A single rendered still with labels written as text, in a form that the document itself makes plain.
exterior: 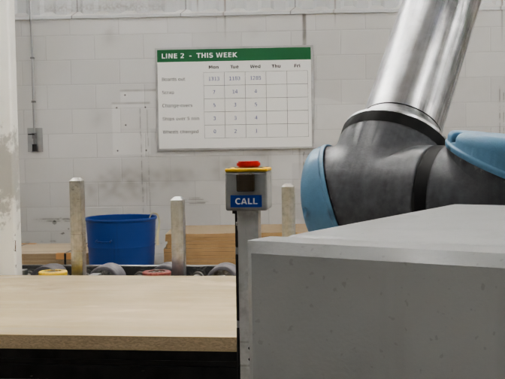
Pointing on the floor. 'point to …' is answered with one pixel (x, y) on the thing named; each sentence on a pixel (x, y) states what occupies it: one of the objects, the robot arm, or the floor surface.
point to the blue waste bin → (122, 238)
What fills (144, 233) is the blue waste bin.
